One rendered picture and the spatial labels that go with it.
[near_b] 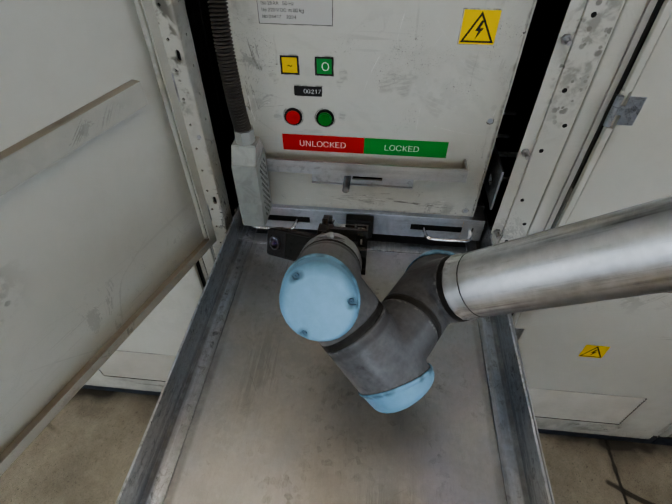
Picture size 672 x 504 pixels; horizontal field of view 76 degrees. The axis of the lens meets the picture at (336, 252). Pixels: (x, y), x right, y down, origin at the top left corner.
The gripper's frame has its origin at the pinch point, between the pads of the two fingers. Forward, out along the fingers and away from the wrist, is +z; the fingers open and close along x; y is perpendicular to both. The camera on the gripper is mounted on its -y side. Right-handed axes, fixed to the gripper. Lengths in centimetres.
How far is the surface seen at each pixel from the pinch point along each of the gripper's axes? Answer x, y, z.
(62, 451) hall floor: -92, -92, 37
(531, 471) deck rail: -27, 33, -27
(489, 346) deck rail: -18.2, 30.8, -5.9
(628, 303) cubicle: -16, 68, 18
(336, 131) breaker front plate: 18.5, -0.2, 5.1
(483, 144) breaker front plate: 17.5, 27.6, 5.6
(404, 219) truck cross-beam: 0.7, 14.9, 13.9
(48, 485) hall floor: -97, -91, 28
